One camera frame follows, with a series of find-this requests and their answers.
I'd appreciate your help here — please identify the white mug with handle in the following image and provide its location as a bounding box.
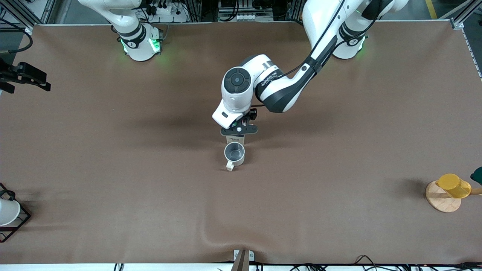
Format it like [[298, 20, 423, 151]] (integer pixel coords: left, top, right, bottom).
[[224, 142, 246, 172]]

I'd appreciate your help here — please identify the round wooden cup stand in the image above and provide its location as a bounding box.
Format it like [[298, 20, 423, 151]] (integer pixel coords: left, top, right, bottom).
[[426, 181, 482, 213]]

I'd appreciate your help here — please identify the yellow plastic cup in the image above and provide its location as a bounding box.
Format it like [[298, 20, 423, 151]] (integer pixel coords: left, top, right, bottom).
[[436, 174, 472, 199]]

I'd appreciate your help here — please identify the brown table mat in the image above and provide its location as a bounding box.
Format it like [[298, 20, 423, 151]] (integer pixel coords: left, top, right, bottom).
[[0, 21, 482, 265]]

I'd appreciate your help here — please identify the white power strip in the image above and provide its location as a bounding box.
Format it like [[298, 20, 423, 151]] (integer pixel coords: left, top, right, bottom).
[[149, 2, 189, 23]]

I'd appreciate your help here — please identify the white bowl-shaped object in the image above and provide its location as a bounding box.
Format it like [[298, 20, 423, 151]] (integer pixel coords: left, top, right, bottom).
[[0, 198, 21, 226]]

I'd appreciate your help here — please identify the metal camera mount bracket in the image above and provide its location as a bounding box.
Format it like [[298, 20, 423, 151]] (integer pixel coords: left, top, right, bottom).
[[233, 249, 255, 271]]

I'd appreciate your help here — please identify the thin black cable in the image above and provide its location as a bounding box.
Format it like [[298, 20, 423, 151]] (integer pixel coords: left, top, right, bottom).
[[354, 255, 383, 271]]

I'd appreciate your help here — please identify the black camera clamp mount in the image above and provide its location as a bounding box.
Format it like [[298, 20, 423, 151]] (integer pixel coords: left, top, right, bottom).
[[0, 58, 51, 94]]

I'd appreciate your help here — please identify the thick black cable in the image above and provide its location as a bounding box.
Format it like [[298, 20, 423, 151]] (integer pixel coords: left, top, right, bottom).
[[0, 19, 34, 54]]

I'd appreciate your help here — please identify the black wire rack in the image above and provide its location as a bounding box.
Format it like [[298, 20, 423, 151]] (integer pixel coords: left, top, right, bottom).
[[0, 183, 32, 243]]

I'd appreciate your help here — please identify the aluminium frame profile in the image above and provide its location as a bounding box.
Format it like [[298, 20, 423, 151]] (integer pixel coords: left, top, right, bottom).
[[439, 0, 482, 30], [0, 0, 57, 32]]

